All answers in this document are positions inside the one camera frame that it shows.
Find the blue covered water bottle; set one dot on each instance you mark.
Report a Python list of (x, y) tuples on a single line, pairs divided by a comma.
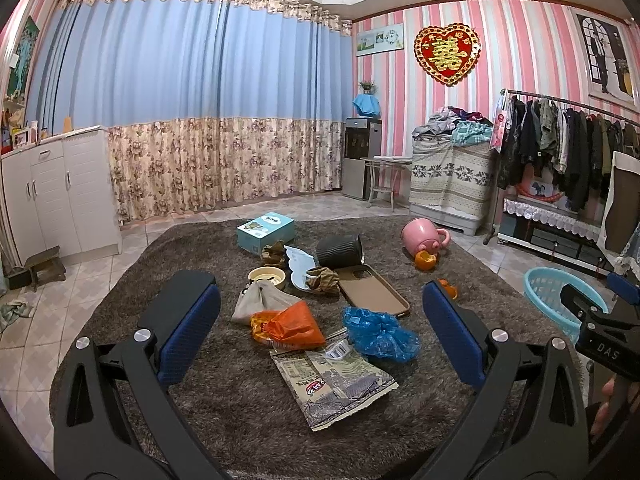
[(366, 103)]

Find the light blue plastic basket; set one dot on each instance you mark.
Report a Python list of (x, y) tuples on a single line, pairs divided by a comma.
[(542, 287)]

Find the clothes rack with garments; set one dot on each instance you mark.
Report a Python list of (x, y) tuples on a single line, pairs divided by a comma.
[(564, 134)]

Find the cream small bowl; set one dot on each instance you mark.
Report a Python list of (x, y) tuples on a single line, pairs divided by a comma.
[(271, 274)]

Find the blue plastic bag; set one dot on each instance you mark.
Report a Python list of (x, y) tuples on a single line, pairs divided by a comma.
[(380, 335)]

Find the covered patterned cabinet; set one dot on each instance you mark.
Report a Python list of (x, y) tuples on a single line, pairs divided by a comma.
[(451, 185)]

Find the orange plastic bag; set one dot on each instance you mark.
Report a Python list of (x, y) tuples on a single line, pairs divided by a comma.
[(293, 328)]

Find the printed snack wrapper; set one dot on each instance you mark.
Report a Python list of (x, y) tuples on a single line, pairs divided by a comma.
[(333, 382)]

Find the light blue cloud tray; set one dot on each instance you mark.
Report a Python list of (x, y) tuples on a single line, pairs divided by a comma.
[(299, 263)]

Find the red heart wall decoration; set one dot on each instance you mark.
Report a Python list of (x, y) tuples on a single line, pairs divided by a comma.
[(447, 53)]

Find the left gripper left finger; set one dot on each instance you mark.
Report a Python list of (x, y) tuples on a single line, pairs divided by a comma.
[(93, 436)]

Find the pile of folded clothes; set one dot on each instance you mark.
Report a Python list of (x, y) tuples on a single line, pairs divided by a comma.
[(458, 126)]

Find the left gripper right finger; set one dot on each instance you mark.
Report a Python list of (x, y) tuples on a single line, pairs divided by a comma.
[(526, 419)]

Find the orange peel piece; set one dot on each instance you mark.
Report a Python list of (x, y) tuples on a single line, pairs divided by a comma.
[(451, 290)]

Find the small metal stool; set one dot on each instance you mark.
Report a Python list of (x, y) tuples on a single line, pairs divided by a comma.
[(385, 174)]

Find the grey water dispenser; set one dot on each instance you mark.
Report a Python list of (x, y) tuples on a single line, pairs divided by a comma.
[(362, 140)]

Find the white cabinet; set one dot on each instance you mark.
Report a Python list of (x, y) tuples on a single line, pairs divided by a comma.
[(59, 194)]

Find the low TV stand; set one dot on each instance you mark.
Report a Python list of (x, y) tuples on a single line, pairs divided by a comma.
[(553, 233)]

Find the brown phone case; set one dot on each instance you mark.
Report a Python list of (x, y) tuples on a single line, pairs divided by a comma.
[(364, 288)]

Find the framed wedding picture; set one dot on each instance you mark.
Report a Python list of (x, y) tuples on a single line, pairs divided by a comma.
[(607, 59)]

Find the brown chair with cloth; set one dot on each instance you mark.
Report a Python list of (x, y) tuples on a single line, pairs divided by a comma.
[(620, 220)]

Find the black ribbed cup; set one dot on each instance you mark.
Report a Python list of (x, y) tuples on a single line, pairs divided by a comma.
[(340, 251)]

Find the person's right hand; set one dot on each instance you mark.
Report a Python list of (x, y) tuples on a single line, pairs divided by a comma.
[(603, 413)]

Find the orange peel cup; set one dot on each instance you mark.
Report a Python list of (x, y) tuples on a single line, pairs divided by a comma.
[(424, 261)]

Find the grey cloth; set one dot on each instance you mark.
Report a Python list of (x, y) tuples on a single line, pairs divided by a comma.
[(260, 296)]

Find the teal tissue box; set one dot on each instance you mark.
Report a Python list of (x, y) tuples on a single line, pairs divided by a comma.
[(254, 235)]

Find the brown shaggy rug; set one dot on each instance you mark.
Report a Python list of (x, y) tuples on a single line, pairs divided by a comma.
[(234, 398)]

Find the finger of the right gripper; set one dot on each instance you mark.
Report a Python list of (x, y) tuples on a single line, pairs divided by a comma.
[(623, 288)]

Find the small landscape picture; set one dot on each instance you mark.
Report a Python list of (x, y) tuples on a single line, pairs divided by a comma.
[(380, 40)]

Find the brown paper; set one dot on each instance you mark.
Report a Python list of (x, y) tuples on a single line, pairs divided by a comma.
[(323, 281)]

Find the pink pig mug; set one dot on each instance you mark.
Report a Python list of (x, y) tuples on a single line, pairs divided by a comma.
[(421, 235)]

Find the blue floral curtain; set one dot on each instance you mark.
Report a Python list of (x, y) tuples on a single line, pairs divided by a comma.
[(204, 102)]

